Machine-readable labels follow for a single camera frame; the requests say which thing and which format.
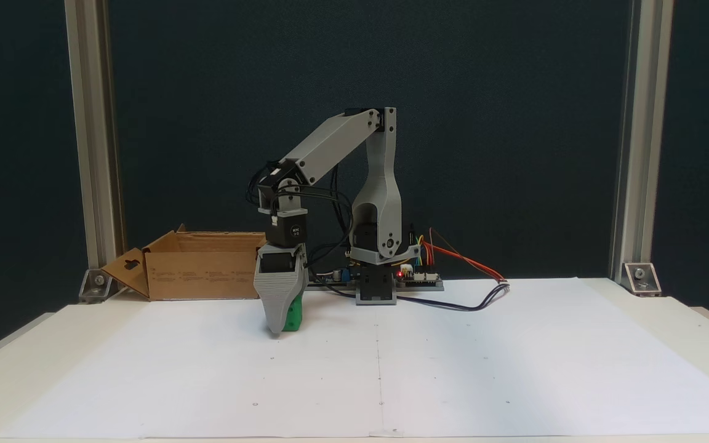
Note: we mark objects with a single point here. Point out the blue circuit board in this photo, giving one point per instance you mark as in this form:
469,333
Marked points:
339,278

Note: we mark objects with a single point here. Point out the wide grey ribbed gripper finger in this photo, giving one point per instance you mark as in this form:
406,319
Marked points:
276,295

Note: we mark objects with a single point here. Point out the grey printed Koch robot arm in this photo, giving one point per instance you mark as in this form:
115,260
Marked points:
382,197

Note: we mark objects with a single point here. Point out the green dice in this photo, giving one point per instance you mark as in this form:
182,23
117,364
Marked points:
295,315

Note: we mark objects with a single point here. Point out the aluminium corner bracket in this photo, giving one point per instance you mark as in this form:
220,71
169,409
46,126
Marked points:
97,284
640,277

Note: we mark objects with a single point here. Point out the aluminium profile post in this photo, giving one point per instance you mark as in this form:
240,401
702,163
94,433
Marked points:
93,123
640,123

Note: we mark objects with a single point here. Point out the open brown cardboard box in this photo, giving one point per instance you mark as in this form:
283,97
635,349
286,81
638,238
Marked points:
207,274

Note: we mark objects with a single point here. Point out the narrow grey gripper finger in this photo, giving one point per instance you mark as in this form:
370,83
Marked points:
301,264

